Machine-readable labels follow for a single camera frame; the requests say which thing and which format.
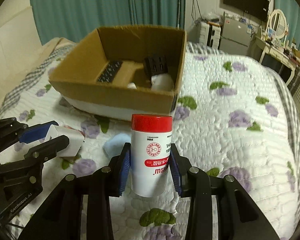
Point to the oval white mirror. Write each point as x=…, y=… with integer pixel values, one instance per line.
x=278, y=23

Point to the black wall television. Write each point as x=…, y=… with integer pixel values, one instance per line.
x=256, y=8

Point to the silver mini fridge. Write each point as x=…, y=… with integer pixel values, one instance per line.
x=235, y=37

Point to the red capped white bottle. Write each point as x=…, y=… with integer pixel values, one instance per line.
x=149, y=153

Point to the black remote control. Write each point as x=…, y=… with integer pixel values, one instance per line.
x=110, y=71

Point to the floral white quilt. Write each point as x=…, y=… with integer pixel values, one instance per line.
x=215, y=134

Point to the beige blanket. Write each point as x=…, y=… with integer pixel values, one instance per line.
x=18, y=60

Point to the white hair dryer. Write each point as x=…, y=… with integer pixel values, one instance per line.
x=161, y=82

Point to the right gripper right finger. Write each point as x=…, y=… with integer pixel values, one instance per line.
x=238, y=216

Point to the grey checkered bed sheet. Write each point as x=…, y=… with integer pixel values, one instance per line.
x=287, y=119

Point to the white suitcase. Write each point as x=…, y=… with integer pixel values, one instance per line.
x=209, y=35

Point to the white pink carton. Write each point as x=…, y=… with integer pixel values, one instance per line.
x=68, y=141

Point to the teal curtain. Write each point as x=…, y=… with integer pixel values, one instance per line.
x=291, y=10
x=74, y=19

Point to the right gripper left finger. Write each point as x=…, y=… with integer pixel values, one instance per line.
x=81, y=204

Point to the white flat mop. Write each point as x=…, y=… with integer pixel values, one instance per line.
x=178, y=13

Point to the brown cardboard box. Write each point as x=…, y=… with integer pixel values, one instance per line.
x=75, y=78

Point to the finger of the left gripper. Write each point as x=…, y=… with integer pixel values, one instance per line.
x=34, y=133
x=35, y=156

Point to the black box item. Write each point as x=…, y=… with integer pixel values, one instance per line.
x=155, y=66

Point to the teal right curtain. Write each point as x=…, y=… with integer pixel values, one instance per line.
x=291, y=10

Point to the light blue earbuds case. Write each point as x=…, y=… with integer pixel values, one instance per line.
x=114, y=146

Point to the white dressing table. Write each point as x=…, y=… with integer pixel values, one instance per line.
x=260, y=48

